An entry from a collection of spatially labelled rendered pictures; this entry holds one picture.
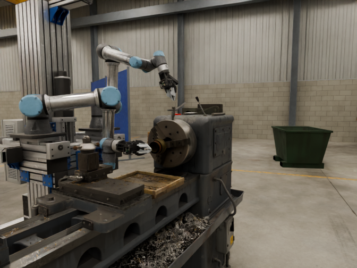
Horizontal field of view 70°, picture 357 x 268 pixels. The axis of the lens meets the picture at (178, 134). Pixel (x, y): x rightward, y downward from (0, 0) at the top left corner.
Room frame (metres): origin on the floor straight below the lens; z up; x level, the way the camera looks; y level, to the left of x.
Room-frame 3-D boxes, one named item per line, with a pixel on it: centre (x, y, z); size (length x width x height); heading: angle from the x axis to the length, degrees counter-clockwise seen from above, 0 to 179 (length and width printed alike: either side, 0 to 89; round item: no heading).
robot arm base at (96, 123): (1.97, 0.62, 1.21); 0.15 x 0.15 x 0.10
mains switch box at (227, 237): (1.89, -0.38, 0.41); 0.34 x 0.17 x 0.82; 150
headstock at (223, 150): (2.03, -0.14, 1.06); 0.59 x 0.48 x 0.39; 150
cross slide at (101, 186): (1.15, 0.38, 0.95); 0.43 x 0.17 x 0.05; 60
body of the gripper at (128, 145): (1.46, 0.29, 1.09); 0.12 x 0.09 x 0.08; 59
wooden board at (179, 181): (1.43, 0.20, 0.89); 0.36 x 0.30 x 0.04; 60
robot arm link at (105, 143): (1.55, 0.43, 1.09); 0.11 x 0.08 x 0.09; 59
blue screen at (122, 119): (8.15, 2.30, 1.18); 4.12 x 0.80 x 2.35; 31
